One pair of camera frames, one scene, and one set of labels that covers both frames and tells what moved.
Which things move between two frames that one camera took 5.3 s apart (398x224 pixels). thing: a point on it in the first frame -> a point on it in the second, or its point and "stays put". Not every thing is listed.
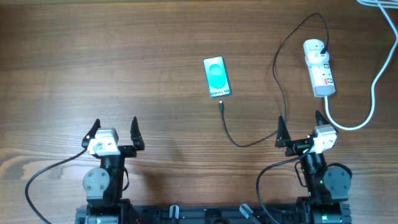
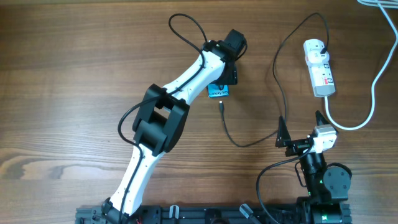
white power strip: x=321 y=76 stays put
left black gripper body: x=126 y=152 -> x=228 y=79
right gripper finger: x=320 y=119 stays put
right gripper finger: x=283 y=135 stays put
